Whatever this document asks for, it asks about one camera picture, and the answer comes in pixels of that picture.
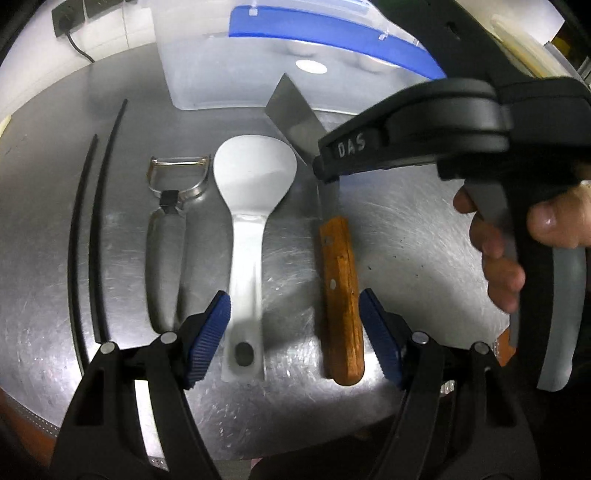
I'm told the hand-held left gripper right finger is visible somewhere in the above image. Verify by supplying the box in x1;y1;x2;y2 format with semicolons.
359;288;543;480

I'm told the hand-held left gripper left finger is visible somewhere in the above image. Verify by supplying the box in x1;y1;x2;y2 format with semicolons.
50;291;232;480

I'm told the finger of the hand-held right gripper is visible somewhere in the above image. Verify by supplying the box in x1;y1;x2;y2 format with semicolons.
312;78;514;184

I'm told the wooden handled metal scraper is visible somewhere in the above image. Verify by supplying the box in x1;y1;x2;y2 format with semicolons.
264;74;365;387

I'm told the person's right hand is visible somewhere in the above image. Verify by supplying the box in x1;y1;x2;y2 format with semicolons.
452;164;591;315

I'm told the metal vegetable peeler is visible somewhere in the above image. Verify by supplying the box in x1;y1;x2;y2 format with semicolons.
145;155;209;334

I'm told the blue storage box lid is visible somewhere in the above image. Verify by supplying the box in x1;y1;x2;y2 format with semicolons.
228;4;448;85

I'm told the black chopstick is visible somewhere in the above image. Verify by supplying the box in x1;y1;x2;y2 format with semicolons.
89;98;129;344
68;134;99;370

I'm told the white plastic rice spoon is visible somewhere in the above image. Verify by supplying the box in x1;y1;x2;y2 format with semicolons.
213;135;297;384

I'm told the clear plastic storage box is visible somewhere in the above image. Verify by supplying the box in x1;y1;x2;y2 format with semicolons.
159;0;416;112

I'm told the black power cable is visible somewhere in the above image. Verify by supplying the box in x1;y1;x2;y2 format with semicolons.
67;28;96;64

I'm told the black wall socket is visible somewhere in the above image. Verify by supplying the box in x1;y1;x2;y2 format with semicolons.
51;0;88;38

